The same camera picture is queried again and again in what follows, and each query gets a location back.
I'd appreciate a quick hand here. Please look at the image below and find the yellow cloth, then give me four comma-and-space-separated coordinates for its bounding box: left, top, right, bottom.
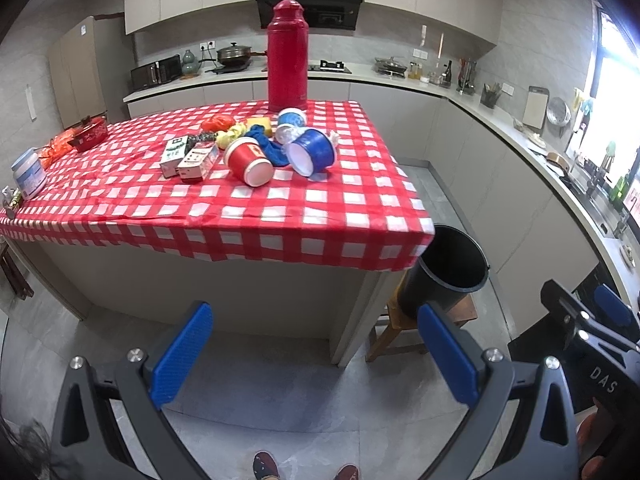
216, 122, 247, 151

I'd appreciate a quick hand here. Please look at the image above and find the black microwave oven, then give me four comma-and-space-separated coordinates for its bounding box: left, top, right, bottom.
130, 54, 182, 91

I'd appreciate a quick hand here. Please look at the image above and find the red checkered tablecloth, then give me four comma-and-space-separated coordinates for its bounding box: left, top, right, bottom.
1, 101, 434, 271

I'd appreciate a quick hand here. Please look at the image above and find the orange plastic bag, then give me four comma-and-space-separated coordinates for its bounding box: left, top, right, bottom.
201, 114, 236, 133

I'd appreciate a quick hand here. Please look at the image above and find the utensil holder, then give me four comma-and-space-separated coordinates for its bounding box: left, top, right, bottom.
480, 82, 502, 110

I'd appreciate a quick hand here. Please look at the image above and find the person's right shoe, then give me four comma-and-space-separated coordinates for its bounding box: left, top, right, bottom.
334, 464, 359, 480

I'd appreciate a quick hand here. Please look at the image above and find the green white carton box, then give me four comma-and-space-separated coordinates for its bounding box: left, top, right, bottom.
160, 136, 189, 179

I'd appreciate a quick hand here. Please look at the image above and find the person's left shoe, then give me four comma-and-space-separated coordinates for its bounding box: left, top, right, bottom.
252, 451, 280, 480

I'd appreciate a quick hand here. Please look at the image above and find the black range hood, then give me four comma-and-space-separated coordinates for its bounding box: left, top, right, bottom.
255, 0, 363, 30

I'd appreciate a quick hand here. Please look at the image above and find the black cooking pot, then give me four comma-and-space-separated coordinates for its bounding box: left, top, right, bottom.
217, 42, 252, 66

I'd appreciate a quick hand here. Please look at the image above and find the beige refrigerator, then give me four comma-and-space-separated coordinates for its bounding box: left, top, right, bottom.
48, 13, 136, 129

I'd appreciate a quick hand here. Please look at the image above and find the blue microfiber cloth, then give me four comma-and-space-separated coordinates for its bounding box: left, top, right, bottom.
245, 125, 290, 168

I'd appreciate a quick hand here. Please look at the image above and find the metal strainer plate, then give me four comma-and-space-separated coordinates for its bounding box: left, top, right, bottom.
546, 96, 572, 129

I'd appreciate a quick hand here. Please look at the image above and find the red white carton box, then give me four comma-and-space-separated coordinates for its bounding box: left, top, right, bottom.
177, 141, 219, 182

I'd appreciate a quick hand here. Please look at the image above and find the white tissue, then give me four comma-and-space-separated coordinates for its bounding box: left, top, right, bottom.
328, 130, 340, 148

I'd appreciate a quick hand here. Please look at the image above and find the red thermos flask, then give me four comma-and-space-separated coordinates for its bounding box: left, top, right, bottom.
267, 0, 309, 112

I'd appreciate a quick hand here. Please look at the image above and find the kitchen counter with cabinets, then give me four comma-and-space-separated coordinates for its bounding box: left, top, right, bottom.
121, 62, 640, 336

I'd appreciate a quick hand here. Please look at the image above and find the blue patterned paper cup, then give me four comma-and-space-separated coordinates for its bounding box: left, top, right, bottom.
273, 107, 307, 145

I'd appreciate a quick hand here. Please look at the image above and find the dish rack with pan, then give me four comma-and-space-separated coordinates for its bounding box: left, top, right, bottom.
373, 58, 408, 78

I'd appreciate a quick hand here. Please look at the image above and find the white blue jar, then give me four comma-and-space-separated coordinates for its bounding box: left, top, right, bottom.
11, 148, 47, 200

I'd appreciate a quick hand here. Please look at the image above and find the person's shoe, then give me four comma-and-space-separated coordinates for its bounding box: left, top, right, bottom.
334, 464, 359, 480
252, 451, 280, 480

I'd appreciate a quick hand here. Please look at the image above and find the steel wool scrubber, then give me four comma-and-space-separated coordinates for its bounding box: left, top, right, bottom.
188, 132, 217, 145

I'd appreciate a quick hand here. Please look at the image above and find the blue paper bowl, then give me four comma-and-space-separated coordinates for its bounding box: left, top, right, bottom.
283, 128, 337, 178

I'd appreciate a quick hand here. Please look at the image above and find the gas stove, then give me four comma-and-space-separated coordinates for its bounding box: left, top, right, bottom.
308, 60, 352, 74

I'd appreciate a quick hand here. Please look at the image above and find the person's right hand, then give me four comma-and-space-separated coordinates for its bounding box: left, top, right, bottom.
577, 402, 613, 480

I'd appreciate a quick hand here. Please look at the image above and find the black trash bin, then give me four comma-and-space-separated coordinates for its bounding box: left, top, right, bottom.
397, 223, 490, 320

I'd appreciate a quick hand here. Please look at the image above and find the red paper cup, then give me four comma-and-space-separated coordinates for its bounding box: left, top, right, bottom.
224, 136, 274, 188

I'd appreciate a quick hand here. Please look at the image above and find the yellow sponge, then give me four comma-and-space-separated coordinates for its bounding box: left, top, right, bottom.
246, 116, 272, 136

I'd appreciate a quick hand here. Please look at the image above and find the white cutting board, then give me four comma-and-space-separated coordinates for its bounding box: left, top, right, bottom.
522, 86, 550, 132

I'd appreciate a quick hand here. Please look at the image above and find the green ceramic vase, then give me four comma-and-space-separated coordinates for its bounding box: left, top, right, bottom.
181, 49, 200, 77

